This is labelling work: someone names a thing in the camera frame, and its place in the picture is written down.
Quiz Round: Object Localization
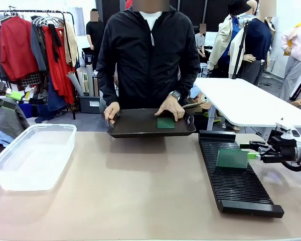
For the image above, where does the black cloth item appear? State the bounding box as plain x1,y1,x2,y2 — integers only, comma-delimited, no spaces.
183,113,195,127

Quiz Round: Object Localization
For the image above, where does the black scarf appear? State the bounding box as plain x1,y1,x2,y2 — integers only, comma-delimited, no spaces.
48,23,63,64

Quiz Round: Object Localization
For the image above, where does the bystander in black t-shirt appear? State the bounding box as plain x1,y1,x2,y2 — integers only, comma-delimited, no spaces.
86,8,105,71

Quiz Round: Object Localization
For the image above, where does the beige paper roll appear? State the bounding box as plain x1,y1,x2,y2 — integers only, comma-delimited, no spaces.
84,64,95,97

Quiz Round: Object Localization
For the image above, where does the dark brown tray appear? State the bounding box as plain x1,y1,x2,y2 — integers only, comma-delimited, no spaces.
106,108,197,139

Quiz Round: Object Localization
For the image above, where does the red dress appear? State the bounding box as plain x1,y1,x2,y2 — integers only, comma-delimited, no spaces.
42,25,76,105

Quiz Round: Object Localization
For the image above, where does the blue denim skirt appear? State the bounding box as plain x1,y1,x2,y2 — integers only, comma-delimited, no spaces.
47,77,68,111

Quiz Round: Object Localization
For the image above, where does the black metal clothes rack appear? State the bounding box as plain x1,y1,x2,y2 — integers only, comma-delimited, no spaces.
0,9,77,120

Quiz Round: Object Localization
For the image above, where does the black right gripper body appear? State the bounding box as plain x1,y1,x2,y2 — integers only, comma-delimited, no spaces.
265,135,298,163

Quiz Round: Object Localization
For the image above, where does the mannequin in navy t-shirt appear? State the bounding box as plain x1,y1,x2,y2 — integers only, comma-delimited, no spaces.
237,0,277,86

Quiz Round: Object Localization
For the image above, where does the green PCB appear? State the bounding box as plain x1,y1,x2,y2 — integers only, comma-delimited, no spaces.
157,117,176,130
216,149,249,169

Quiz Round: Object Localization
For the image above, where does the seated bystander gray shirt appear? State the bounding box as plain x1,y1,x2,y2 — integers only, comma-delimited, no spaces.
194,23,207,60

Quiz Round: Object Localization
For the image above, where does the person right hand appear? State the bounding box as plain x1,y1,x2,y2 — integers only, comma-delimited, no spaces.
104,101,121,126

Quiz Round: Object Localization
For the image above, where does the mannequin in beige trench coat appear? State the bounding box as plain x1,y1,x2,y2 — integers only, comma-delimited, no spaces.
207,0,243,79

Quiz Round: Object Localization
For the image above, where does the mannequin in pink jacket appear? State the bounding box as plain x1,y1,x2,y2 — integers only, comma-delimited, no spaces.
279,10,301,101

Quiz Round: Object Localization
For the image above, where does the gray paper roll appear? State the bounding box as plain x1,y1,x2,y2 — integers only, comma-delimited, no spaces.
66,71,85,97

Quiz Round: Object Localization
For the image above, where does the gray jacket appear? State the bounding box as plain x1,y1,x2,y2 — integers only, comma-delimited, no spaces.
30,22,48,73

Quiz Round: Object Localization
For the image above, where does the beige coat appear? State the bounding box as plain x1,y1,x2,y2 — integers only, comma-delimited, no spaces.
63,21,79,68

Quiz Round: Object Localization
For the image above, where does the person left forearm black sleeve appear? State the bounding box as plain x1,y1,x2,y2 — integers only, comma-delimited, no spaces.
175,72,201,104

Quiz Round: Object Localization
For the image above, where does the person left hand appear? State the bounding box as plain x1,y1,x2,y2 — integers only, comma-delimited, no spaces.
155,96,186,122

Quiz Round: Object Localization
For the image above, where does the gray storage bin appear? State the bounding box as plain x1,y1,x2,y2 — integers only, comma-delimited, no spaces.
77,94,101,114

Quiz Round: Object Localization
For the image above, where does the black bucket hat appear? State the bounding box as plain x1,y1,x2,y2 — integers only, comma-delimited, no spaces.
227,0,252,18

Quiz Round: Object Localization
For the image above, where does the gray cloth pile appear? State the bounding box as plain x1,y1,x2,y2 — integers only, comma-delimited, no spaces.
0,96,31,133

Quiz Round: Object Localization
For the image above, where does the person torso black jacket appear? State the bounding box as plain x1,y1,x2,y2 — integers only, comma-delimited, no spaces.
95,5,201,111

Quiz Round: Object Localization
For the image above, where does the white table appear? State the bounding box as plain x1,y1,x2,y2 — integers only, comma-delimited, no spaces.
194,77,301,132

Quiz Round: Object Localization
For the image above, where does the red jacket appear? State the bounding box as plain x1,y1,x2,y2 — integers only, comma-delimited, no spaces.
0,16,40,82

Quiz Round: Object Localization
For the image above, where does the clear plastic storage box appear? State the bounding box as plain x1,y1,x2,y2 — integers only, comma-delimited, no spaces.
0,124,78,191

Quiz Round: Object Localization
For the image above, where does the black slotted PCB rack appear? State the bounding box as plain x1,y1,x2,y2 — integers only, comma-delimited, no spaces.
198,130,285,218

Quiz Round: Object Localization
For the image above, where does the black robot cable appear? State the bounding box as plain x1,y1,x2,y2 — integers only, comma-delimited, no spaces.
280,148,301,173

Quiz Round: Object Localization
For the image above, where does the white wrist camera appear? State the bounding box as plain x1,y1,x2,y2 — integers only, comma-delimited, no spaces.
275,119,301,139

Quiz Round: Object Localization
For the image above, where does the person right forearm black sleeve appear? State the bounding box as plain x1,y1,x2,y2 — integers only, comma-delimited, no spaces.
98,74,120,107

